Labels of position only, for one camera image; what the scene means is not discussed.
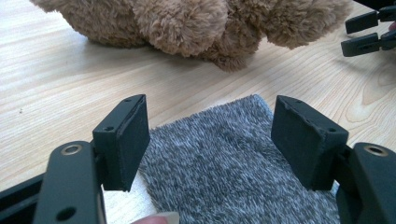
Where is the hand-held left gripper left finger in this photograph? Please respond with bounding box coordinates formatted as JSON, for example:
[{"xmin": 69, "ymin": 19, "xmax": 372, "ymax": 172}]
[{"xmin": 92, "ymin": 93, "xmax": 150, "ymax": 192}]

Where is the grey fluffy cloth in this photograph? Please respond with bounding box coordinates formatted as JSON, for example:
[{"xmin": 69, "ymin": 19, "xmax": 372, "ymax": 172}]
[{"xmin": 138, "ymin": 93, "xmax": 341, "ymax": 224}]

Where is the brown plush teddy bear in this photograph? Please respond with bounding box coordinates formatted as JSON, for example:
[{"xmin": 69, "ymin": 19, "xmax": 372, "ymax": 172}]
[{"xmin": 29, "ymin": 0, "xmax": 353, "ymax": 73}]

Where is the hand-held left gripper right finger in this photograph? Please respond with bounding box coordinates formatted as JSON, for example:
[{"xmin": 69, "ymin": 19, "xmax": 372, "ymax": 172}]
[{"xmin": 271, "ymin": 94, "xmax": 349, "ymax": 191}]

